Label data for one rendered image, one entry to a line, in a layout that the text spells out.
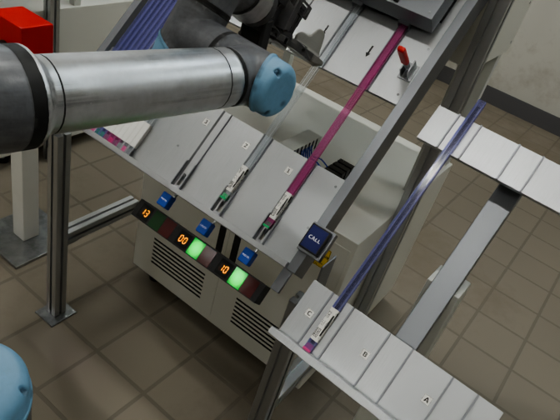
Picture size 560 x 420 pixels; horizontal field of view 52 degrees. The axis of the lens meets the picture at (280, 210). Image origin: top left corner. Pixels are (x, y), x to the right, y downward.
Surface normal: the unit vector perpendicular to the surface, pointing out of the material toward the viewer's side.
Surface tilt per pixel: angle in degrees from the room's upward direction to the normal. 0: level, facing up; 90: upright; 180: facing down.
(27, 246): 0
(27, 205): 90
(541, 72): 90
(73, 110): 86
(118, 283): 0
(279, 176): 47
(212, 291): 90
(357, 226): 0
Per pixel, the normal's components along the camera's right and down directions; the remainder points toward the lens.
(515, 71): -0.58, 0.35
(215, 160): -0.25, -0.28
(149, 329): 0.24, -0.79
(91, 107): 0.74, 0.47
